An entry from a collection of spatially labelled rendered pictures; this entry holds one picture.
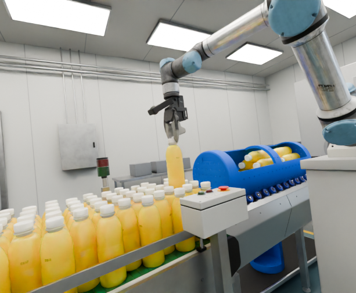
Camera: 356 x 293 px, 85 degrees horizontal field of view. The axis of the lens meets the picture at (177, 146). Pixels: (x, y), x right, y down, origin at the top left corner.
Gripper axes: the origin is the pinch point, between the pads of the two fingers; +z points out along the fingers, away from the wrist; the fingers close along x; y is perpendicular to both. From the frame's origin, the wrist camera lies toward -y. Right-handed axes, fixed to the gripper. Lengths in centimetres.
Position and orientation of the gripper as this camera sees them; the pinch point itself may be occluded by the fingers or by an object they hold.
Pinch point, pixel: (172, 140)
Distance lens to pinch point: 84.6
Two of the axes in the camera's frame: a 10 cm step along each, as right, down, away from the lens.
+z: 1.1, 9.9, -0.3
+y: 8.2, -0.8, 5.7
